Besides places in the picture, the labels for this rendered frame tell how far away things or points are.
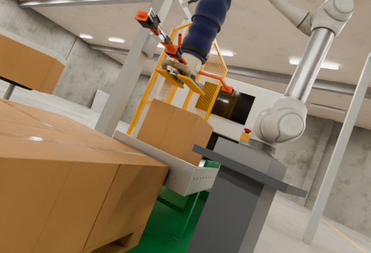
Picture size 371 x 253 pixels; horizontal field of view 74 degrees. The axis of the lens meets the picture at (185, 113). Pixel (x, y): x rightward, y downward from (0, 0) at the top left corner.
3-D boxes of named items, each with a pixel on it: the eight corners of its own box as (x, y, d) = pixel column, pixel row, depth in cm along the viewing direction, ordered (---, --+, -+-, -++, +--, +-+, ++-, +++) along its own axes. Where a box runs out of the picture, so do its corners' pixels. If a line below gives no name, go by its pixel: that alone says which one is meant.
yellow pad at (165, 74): (173, 85, 202) (175, 80, 203) (183, 89, 198) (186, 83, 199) (153, 69, 172) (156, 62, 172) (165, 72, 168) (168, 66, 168)
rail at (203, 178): (229, 180, 380) (233, 169, 382) (232, 182, 378) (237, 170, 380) (179, 191, 167) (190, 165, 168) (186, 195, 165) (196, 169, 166)
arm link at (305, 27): (305, 15, 145) (316, 3, 131) (330, 32, 144) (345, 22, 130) (292, 33, 144) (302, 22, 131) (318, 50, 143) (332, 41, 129)
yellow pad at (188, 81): (193, 92, 194) (195, 86, 195) (204, 95, 190) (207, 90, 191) (176, 75, 164) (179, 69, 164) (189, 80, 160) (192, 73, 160)
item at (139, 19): (142, 27, 133) (146, 19, 134) (153, 30, 130) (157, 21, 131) (134, 18, 126) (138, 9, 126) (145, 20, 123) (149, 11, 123)
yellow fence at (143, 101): (107, 167, 327) (170, 26, 346) (115, 168, 332) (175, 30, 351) (126, 193, 253) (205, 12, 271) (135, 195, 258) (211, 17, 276)
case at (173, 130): (162, 150, 246) (178, 114, 250) (197, 167, 232) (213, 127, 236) (132, 145, 190) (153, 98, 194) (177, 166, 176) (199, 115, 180)
